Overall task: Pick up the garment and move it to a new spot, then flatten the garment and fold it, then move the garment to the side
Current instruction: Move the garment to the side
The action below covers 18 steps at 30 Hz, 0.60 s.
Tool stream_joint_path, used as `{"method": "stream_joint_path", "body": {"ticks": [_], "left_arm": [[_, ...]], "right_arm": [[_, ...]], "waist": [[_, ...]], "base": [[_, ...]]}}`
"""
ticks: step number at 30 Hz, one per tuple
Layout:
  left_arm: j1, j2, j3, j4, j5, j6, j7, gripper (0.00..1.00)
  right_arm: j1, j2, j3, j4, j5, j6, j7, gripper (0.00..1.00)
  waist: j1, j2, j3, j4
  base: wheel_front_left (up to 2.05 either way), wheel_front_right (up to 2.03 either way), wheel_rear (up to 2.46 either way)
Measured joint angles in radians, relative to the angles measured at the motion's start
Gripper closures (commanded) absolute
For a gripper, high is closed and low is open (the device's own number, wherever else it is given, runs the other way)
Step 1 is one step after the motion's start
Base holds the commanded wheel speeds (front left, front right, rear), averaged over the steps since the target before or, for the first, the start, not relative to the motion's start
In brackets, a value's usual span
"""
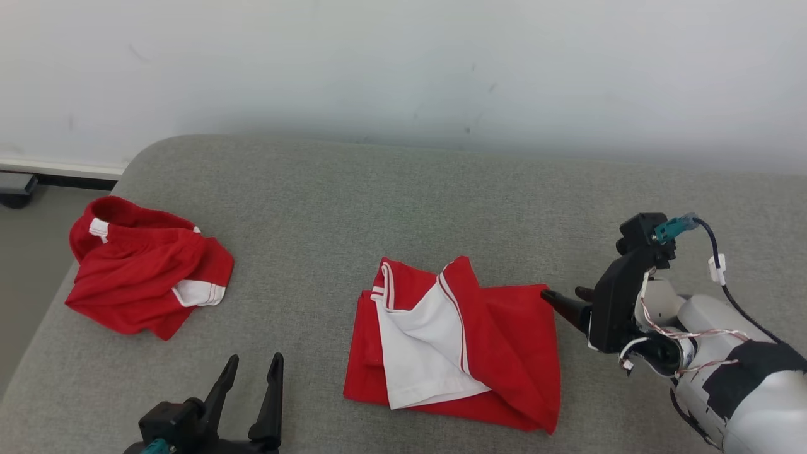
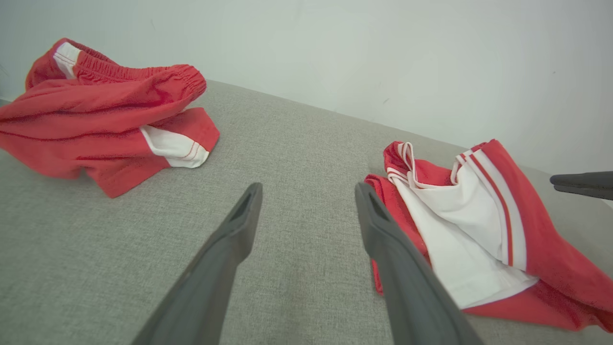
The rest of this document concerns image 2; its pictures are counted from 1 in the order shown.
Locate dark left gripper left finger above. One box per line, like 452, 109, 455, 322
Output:
132, 182, 263, 345

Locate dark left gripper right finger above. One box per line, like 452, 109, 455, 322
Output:
354, 182, 484, 345

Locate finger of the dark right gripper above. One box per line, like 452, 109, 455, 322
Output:
550, 171, 613, 187
555, 187, 613, 201

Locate red basketball jersey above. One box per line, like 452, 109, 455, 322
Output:
364, 139, 613, 334

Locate red shorts with white panels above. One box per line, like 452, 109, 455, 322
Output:
0, 37, 221, 198

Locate grey fabric sofa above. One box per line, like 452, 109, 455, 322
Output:
0, 79, 613, 345

